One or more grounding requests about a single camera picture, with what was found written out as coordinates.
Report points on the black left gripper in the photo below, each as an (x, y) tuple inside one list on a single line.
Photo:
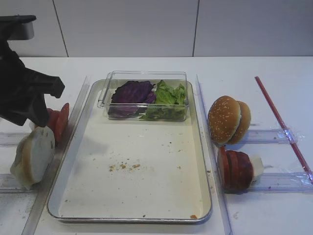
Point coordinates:
[(18, 86)]

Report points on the left tomato slice stack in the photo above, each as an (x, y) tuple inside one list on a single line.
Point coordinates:
[(53, 117)]

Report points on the green lettuce leaves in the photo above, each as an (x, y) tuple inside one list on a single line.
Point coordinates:
[(169, 103)]

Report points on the dark red meat patties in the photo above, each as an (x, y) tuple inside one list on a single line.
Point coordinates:
[(241, 170)]

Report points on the clear upper left holder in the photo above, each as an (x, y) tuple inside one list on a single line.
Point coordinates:
[(11, 139)]

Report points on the clear holder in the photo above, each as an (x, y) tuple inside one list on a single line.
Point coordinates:
[(9, 184), (272, 136), (296, 182), (11, 139)]

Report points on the clear lower left holder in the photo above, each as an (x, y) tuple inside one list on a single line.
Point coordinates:
[(9, 184)]

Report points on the purple cabbage leaf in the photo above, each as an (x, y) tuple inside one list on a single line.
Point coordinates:
[(132, 92)]

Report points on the metal baking tray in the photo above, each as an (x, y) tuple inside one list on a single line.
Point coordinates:
[(132, 171)]

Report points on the clear plastic container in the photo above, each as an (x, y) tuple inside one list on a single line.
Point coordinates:
[(117, 78)]

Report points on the sesame bun top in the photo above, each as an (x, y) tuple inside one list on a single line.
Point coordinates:
[(223, 119)]

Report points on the plain bun behind sesame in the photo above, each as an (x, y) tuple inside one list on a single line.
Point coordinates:
[(244, 123)]

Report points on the clear upper right holder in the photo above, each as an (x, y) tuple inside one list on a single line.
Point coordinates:
[(272, 136)]

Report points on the clear lower right holder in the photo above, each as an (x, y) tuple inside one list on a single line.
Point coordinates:
[(296, 182)]

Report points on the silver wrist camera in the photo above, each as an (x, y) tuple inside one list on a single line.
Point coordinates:
[(17, 27)]

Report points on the clear rail left of tray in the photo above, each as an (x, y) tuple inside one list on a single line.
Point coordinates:
[(46, 184)]

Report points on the clear rail of tray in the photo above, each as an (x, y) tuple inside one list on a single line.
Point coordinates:
[(46, 184), (212, 156)]

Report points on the clear rail right of tray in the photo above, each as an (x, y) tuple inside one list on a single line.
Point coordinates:
[(212, 156)]

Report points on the red straw rail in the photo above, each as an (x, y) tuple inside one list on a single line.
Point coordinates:
[(292, 143)]

